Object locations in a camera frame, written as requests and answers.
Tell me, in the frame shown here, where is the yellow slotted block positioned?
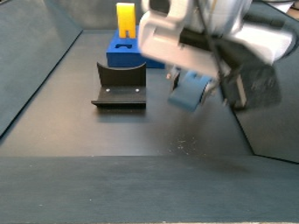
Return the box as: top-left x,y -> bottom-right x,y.
116,3 -> 136,39

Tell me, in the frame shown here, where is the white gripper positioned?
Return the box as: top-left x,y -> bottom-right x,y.
138,0 -> 220,104

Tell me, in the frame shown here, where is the blue foam peg base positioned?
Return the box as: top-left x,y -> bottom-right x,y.
107,31 -> 164,69

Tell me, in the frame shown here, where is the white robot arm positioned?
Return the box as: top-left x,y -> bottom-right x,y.
138,0 -> 298,109

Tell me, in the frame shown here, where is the black curved fixture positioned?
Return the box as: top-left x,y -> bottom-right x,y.
91,64 -> 146,108

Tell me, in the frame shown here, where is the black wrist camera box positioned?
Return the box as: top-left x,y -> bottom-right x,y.
220,60 -> 282,110

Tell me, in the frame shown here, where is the light blue square-circle object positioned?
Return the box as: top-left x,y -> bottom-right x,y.
168,71 -> 211,111

